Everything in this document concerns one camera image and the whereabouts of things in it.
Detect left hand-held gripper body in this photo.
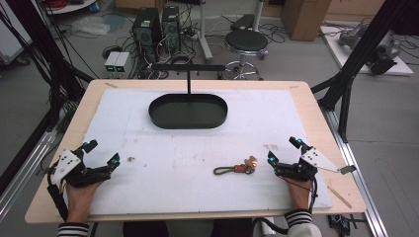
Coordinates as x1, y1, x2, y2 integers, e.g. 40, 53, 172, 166
48, 148, 112, 189

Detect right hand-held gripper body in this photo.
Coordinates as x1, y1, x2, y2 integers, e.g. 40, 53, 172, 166
275, 147, 358, 183

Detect green cord keychain copper pendant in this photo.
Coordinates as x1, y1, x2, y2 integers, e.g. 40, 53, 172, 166
212, 155, 259, 177

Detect black oval tray hanger stand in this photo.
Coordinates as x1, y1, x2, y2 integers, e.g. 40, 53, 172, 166
147, 63, 229, 130

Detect person's right hand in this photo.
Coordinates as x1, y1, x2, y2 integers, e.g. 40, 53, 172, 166
283, 177, 314, 212

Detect person's left hand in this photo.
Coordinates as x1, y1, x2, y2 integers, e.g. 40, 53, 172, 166
64, 180, 104, 224

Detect thin wooden stick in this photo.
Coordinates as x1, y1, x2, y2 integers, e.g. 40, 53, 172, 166
326, 185, 353, 209

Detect black parts on floor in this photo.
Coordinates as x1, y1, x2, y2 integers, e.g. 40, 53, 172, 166
327, 213, 364, 237

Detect person's dark trouser leg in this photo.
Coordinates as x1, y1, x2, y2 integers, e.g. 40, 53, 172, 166
210, 218, 255, 237
123, 220, 170, 237

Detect white foam mat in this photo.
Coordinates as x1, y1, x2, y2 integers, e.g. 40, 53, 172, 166
62, 88, 334, 217

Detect white bench power supply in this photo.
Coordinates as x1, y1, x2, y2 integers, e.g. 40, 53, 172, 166
104, 50, 122, 79
114, 51, 131, 79

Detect white floor platform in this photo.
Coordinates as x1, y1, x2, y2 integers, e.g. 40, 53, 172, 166
319, 25, 415, 78

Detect black round stool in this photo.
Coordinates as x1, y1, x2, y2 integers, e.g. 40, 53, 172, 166
223, 29, 270, 81

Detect clear plastic bag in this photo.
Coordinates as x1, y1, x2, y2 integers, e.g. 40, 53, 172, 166
70, 16, 112, 37

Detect grey machine on platform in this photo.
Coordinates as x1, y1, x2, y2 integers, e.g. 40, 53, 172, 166
338, 23, 402, 76

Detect brown cardboard box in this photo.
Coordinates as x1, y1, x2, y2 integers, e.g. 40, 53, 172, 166
280, 0, 333, 42

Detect large black computer tower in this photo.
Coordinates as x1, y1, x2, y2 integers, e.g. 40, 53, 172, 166
131, 7, 163, 64

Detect white metal stand leg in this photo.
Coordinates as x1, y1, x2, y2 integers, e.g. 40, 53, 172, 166
198, 0, 214, 64

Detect round white table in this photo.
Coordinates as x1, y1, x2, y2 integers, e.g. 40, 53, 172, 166
42, 0, 99, 15

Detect slim black computer tower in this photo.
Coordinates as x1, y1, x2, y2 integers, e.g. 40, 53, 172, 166
161, 5, 182, 54

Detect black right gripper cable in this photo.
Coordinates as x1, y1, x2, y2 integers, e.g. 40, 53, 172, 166
251, 176, 320, 235

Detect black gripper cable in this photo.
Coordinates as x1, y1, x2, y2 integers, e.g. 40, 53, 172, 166
46, 166, 71, 222
251, 176, 320, 235

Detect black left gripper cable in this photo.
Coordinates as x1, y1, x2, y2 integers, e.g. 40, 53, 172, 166
46, 166, 71, 222

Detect aluminium rail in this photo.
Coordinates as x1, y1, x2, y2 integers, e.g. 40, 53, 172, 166
323, 108, 390, 237
0, 130, 59, 219

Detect black metal frame post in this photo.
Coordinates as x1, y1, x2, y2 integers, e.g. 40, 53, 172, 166
310, 0, 419, 144
0, 0, 96, 196

